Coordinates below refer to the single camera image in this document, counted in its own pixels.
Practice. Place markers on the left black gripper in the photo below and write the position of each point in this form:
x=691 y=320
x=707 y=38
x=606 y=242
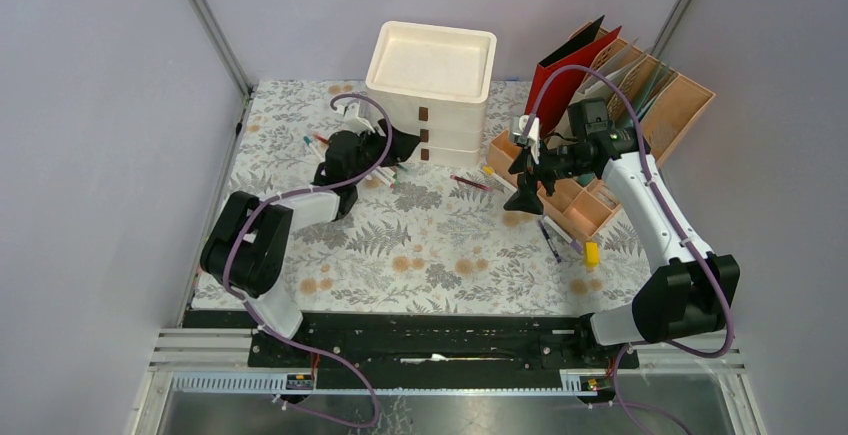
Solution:
x=400 y=147

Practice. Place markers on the teal capped white marker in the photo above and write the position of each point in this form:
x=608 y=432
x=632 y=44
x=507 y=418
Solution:
x=314 y=149

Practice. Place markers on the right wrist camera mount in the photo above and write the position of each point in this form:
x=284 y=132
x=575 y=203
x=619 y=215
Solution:
x=524 y=132

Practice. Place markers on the dark blue pen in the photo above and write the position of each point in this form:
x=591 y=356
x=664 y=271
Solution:
x=549 y=241

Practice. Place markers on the floral table mat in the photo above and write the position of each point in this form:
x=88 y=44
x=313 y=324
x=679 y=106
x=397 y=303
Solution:
x=427 y=245

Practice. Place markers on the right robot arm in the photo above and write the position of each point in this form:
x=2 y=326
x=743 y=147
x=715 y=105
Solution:
x=691 y=287

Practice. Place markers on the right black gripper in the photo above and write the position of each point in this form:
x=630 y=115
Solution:
x=526 y=199

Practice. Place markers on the white three-drawer organizer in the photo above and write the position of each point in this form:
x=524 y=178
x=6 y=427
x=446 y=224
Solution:
x=434 y=82

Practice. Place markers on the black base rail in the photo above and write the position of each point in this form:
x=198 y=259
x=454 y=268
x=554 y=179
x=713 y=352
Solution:
x=425 y=351

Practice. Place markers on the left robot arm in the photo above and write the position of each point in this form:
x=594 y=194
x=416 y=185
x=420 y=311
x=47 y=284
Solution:
x=246 y=249

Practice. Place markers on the purple capped white marker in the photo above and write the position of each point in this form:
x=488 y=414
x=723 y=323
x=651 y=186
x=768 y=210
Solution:
x=575 y=244

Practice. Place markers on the yellow capped white marker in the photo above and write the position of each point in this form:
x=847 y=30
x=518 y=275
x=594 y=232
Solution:
x=491 y=174

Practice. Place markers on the red folder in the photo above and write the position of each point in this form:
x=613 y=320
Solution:
x=550 y=96

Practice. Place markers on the teal folder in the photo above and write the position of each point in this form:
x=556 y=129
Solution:
x=656 y=76

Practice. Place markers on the yellow eraser block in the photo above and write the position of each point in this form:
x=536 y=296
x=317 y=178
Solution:
x=591 y=254

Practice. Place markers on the dark red pen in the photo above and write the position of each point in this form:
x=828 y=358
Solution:
x=470 y=183

